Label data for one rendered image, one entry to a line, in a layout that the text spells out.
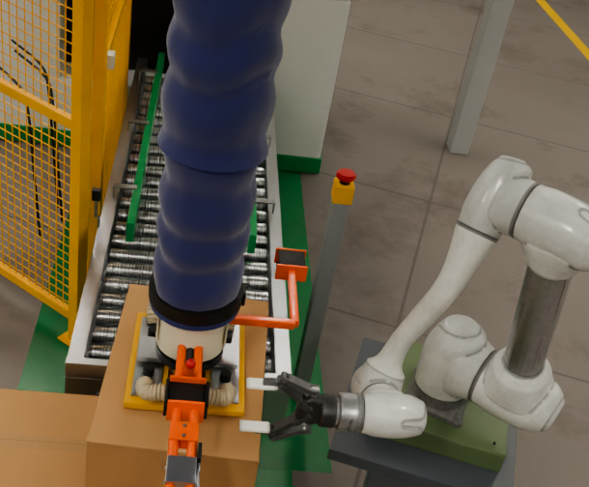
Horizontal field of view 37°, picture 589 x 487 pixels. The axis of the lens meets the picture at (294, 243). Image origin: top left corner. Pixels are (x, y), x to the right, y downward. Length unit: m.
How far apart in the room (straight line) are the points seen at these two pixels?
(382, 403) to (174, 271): 0.56
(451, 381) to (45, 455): 1.14
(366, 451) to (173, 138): 1.06
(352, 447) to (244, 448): 0.43
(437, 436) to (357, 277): 1.98
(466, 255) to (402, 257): 2.59
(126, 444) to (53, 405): 0.68
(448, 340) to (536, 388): 0.26
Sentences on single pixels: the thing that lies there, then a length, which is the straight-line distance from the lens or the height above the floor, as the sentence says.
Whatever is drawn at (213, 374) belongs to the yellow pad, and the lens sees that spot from 2.26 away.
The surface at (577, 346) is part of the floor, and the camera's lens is 4.40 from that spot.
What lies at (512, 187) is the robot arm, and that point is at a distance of 1.97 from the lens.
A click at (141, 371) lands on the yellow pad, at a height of 0.98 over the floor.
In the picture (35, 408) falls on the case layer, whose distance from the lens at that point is 2.77.
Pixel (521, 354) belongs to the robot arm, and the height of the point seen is 1.17.
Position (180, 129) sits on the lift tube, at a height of 1.67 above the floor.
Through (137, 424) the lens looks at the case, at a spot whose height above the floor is 0.94.
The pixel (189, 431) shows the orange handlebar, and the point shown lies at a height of 1.10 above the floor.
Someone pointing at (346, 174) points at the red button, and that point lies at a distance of 3.05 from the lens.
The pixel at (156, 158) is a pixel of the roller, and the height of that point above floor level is 0.55.
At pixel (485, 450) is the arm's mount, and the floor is 0.81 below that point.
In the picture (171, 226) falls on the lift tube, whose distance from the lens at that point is 1.96.
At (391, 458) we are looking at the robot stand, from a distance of 2.48.
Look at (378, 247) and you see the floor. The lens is 4.60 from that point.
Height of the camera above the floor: 2.52
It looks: 34 degrees down
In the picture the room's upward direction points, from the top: 11 degrees clockwise
